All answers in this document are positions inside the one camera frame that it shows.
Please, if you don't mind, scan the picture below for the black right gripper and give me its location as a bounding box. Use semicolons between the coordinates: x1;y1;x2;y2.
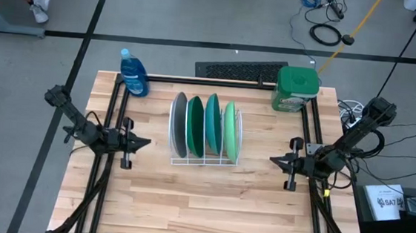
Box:
267;134;322;194

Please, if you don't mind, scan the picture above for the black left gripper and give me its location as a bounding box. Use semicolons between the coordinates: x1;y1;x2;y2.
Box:
105;115;153;171

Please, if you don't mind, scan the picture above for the grey plate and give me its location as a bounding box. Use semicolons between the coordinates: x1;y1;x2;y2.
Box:
167;91;194;160

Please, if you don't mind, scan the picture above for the dark green plate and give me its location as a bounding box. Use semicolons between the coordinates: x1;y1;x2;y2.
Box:
183;95;210;160

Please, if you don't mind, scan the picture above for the teal plate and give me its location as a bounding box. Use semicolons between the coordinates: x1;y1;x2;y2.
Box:
201;92;228;157

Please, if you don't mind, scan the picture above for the blue dish soap bottle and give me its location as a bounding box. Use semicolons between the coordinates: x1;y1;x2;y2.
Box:
116;47;153;99

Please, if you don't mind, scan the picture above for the green Cascade detergent tub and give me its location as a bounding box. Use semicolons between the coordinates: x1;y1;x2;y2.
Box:
270;65;323;116

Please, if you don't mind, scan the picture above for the white power strip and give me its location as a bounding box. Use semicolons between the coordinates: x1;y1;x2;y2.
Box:
336;99;366;126

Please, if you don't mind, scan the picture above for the black keyboard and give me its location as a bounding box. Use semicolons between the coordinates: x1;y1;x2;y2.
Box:
194;55;290;85

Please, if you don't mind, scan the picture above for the white printed booklet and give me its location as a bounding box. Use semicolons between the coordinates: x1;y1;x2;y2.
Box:
361;181;409;224

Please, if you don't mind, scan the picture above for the black side cabinet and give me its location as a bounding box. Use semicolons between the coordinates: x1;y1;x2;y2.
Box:
351;182;416;233

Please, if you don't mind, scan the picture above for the black round plug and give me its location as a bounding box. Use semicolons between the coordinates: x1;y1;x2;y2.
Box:
341;33;357;47

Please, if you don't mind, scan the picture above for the person's white shoe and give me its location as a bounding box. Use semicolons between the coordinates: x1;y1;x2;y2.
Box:
29;4;51;25
30;0;51;12

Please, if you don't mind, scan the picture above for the white wire dish rack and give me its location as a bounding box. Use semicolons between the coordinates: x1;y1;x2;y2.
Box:
165;90;247;171

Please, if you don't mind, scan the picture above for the black aluminium table frame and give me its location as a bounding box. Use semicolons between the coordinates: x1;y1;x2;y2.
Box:
46;65;379;233

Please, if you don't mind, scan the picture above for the thin black cable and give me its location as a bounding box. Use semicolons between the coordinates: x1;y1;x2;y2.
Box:
285;3;322;68

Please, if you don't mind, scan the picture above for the black floor cable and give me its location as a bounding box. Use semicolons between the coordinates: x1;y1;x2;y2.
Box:
351;116;416;186

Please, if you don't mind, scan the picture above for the coiled black cable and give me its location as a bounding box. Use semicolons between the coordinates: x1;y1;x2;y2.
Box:
307;22;344;48

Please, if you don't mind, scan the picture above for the yellow cable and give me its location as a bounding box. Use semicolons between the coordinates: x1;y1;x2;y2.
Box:
317;0;385;80

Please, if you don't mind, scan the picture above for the long black cable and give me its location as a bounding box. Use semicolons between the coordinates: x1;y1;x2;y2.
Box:
375;0;416;101

